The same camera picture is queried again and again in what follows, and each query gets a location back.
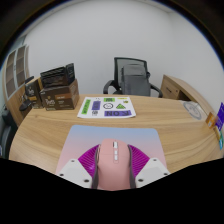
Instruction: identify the white sticker sheet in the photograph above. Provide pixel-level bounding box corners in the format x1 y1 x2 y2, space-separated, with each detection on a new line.
76 96 137 120

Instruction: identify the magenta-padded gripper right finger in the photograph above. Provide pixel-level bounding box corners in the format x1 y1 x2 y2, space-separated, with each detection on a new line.
127 144 171 190

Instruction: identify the small orange box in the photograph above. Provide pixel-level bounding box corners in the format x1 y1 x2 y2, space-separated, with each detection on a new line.
205 111 218 129

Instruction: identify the black box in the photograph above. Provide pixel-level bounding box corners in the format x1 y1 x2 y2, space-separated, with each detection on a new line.
39 62 76 89

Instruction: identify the round clear disc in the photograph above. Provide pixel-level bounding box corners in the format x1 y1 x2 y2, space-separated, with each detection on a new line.
182 100 208 121

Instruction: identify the wooden side cabinet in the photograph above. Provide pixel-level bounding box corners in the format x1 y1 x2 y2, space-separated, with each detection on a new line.
160 74 214 114

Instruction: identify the wooden shelf unit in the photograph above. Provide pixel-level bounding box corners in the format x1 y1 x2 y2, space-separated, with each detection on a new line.
2 44 31 128

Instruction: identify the pink computer mouse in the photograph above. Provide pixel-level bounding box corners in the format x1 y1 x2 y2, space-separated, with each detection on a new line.
96 138 132 192

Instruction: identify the black mesh office chair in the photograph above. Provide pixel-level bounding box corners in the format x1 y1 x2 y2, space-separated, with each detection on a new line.
102 56 164 99

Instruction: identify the wide brown cardboard box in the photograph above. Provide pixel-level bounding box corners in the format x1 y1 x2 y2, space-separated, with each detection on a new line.
39 78 80 111

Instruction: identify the black leather armchair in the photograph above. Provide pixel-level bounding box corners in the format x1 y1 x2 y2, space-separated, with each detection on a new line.
0 109 18 159

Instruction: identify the grey backpack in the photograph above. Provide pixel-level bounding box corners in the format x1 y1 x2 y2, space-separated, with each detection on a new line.
120 63 152 98

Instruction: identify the teal small pack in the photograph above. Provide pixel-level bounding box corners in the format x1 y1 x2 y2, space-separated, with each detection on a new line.
218 131 224 151

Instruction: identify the pink and blue mouse pad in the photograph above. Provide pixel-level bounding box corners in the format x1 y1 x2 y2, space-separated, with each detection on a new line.
55 124 168 176

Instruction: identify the tall brown cardboard box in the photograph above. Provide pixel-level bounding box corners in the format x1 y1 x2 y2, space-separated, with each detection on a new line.
24 77 44 110

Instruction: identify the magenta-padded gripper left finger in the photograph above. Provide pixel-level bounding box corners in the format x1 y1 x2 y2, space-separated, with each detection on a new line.
56 143 101 190

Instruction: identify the purple standing sign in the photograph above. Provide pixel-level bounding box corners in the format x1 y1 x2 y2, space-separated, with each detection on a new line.
214 101 224 132

